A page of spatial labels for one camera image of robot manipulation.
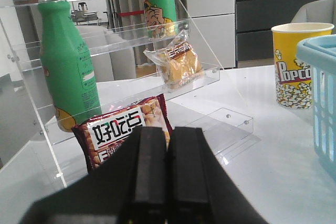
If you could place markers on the white drawer cabinet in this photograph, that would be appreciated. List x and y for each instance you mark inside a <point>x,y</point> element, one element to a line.
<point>212,32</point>

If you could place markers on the clear acrylic left display shelf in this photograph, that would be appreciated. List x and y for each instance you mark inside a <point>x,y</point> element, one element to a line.
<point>34,150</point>

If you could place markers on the green cartoon drink can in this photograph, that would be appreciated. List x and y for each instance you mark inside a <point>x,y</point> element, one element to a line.
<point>160,17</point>

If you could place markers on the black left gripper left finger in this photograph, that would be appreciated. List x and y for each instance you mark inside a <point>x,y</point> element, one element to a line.
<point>146,202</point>

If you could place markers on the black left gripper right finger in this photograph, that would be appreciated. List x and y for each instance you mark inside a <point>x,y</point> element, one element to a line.
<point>187,196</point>

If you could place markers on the green plastic drink bottle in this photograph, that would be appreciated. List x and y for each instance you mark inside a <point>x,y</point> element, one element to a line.
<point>67,66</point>

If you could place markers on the maroon biscuit snack packet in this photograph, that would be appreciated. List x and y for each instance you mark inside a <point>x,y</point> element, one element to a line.
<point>101,135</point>

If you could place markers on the light blue plastic basket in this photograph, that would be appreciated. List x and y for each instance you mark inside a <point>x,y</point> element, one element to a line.
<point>319,54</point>

